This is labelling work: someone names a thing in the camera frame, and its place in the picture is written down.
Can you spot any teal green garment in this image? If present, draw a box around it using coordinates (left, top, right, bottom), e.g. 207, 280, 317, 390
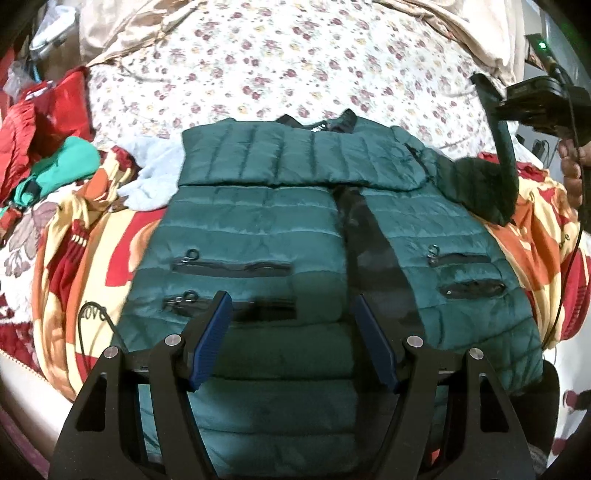
9, 137, 101, 208

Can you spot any large clear plastic bag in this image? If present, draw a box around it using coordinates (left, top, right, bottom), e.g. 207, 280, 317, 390
28, 7, 78, 62

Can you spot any white mattress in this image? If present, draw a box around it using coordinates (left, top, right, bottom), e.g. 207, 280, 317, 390
0, 348, 79, 468

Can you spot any orange red checked blanket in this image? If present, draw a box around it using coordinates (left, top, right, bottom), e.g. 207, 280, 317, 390
32, 145, 591, 402

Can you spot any beige fringed bed cover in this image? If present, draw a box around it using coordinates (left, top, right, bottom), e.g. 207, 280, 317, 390
81, 0, 529, 81

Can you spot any green puffer jacket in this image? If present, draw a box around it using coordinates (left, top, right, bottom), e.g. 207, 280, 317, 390
117, 110, 544, 467

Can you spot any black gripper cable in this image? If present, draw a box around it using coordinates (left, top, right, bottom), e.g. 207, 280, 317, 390
75, 302, 131, 372

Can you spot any red garment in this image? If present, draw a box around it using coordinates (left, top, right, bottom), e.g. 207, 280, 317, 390
0, 67, 95, 197

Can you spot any floral bedsheet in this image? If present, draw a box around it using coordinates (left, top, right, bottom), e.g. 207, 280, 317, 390
88, 0, 504, 153

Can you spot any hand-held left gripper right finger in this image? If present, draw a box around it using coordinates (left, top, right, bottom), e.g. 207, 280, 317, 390
353, 294, 539, 480

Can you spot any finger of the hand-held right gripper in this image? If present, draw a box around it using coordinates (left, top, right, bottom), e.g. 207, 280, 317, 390
470, 73, 520, 206

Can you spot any white maroon floral blanket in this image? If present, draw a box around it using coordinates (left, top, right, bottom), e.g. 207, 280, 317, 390
0, 198, 63, 370

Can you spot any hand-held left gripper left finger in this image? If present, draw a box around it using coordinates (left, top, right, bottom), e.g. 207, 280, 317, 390
48, 291, 234, 480

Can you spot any light blue fleece cloth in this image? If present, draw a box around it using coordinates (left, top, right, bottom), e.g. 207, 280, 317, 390
117, 136, 188, 210

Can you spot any person's right hand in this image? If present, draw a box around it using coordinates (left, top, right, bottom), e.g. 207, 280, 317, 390
556, 136, 591, 208

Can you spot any small clear plastic bag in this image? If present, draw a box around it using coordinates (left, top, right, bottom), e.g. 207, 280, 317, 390
7, 60, 31, 90

